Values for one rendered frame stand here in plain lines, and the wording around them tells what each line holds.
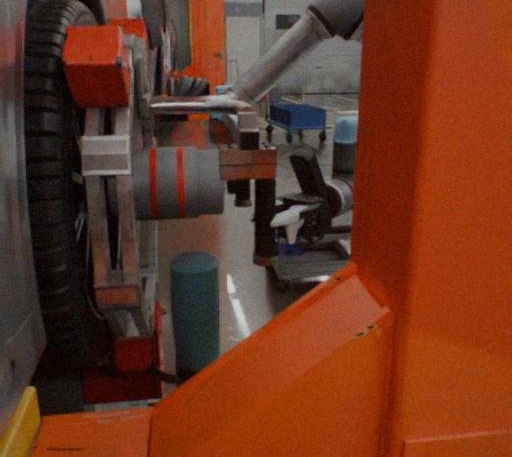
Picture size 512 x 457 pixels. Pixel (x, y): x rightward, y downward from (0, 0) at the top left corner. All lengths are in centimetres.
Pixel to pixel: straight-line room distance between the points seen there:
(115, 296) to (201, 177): 28
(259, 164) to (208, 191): 17
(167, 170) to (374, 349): 55
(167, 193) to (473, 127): 61
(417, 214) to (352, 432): 23
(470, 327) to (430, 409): 9
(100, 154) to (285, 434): 42
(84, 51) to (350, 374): 50
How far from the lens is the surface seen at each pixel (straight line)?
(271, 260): 85
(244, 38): 1248
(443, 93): 43
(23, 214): 59
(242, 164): 79
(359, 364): 51
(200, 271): 88
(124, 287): 78
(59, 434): 67
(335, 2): 128
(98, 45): 72
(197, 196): 93
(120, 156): 71
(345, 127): 104
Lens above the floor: 109
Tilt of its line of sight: 16 degrees down
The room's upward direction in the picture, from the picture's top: straight up
